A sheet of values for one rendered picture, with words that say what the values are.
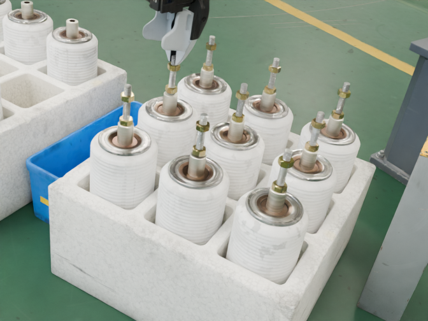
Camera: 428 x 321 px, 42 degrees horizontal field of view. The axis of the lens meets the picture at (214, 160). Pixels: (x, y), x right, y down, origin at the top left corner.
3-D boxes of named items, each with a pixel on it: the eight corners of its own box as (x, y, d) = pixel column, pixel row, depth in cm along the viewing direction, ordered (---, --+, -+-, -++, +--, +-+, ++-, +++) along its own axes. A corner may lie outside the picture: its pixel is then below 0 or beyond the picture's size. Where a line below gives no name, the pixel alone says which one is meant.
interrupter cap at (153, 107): (163, 95, 94) (163, 91, 93) (201, 111, 91) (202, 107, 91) (135, 111, 88) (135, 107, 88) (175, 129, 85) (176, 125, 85)
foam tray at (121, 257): (176, 164, 121) (186, 90, 111) (349, 241, 108) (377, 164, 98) (49, 272, 91) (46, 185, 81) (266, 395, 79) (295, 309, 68)
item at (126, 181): (78, 246, 87) (79, 150, 77) (102, 209, 95) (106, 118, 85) (137, 263, 86) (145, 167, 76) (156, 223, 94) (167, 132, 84)
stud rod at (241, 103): (238, 127, 85) (247, 82, 81) (239, 130, 85) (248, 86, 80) (232, 127, 85) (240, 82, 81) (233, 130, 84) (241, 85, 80)
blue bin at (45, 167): (129, 146, 124) (132, 99, 117) (170, 166, 120) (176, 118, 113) (25, 214, 102) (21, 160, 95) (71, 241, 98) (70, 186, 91)
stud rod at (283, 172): (281, 197, 72) (293, 149, 68) (279, 202, 72) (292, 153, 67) (273, 195, 72) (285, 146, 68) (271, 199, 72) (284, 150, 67)
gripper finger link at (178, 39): (151, 70, 82) (155, 7, 77) (181, 62, 85) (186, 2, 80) (165, 78, 80) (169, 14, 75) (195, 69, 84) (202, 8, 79)
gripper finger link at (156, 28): (134, 58, 84) (139, -1, 78) (165, 51, 87) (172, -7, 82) (147, 67, 82) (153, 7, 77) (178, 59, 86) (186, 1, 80)
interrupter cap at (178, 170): (233, 184, 76) (234, 180, 76) (184, 197, 72) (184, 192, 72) (206, 154, 81) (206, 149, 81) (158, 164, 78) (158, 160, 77)
